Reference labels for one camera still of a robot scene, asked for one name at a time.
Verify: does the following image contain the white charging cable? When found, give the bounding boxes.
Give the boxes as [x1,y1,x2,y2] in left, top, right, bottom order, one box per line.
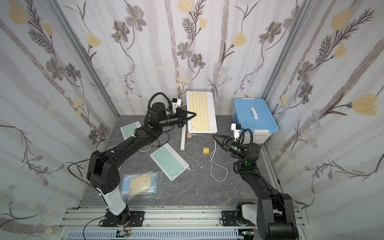
[183,132,229,183]

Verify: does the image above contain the yellow charger plug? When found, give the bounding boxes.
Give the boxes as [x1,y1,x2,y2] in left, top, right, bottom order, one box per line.
[203,147,210,155]

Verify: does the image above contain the white power strip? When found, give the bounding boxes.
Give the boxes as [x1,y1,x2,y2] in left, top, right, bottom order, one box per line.
[180,125,187,151]

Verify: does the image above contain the yellow wireless keyboard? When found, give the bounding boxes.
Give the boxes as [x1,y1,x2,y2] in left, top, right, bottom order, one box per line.
[186,91,218,134]

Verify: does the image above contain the green wireless keyboard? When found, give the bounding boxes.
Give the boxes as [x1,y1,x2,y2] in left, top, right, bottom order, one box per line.
[120,121,141,140]
[150,144,189,181]

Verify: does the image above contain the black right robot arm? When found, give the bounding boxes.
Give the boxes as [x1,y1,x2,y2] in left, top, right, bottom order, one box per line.
[212,134,299,240]

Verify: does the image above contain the blue lid storage box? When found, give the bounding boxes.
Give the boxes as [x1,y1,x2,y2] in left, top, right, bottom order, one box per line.
[233,98,279,144]

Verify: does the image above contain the bagged blue masks and gloves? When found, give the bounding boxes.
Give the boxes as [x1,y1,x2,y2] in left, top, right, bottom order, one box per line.
[121,171,163,201]

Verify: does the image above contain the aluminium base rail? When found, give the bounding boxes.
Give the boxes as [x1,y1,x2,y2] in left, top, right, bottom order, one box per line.
[58,205,307,240]

